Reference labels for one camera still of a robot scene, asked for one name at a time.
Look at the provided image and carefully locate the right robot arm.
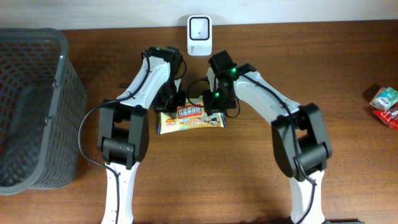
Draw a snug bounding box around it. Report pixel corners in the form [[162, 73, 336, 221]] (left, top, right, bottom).
[[203, 50, 332, 223]]

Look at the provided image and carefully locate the red candy bag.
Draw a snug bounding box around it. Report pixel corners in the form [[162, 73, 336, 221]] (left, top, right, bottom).
[[373, 107, 397, 130]]

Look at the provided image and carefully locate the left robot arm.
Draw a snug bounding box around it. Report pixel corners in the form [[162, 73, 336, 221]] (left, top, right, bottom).
[[98, 46, 186, 224]]

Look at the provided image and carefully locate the cream blue snack bag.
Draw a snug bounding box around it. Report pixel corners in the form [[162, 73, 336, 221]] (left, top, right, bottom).
[[157, 96, 226, 134]]

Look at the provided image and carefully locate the teal tissue pack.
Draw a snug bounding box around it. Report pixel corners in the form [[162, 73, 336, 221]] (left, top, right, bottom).
[[369, 87, 397, 111]]

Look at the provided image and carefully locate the left black cable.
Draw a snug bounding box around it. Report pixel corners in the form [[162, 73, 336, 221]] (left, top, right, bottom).
[[77, 51, 187, 224]]

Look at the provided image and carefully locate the grey plastic mesh basket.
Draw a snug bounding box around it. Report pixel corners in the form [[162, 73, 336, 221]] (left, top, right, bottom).
[[1, 28, 87, 195]]

